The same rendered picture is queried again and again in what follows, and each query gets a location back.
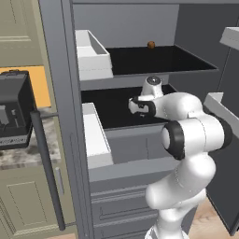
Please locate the beige base cupboard door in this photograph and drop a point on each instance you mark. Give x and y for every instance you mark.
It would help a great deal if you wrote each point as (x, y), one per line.
(28, 202)

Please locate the grey fridge drawer front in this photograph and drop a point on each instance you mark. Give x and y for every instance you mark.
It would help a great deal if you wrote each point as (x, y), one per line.
(124, 205)

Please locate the beige wall cupboard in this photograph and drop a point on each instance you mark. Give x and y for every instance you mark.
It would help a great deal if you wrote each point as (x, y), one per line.
(18, 31)

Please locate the grey fridge body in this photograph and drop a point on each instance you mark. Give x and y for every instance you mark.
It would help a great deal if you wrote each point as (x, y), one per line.
(124, 21)

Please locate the grey fridge crisper box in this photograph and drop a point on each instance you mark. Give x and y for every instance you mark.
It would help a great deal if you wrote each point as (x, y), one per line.
(130, 144)

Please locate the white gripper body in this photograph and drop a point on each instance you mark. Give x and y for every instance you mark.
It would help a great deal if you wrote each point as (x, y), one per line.
(133, 106)

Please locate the black fridge shelf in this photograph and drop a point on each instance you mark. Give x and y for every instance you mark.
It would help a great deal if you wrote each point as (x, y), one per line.
(115, 105)
(161, 60)

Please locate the small brown round food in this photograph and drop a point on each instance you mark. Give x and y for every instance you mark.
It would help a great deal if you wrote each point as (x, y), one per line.
(151, 45)

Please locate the black coffee machine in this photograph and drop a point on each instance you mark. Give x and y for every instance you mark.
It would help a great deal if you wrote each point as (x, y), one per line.
(15, 105)

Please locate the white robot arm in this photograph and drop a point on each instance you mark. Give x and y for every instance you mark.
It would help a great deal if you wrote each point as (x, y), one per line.
(193, 137)

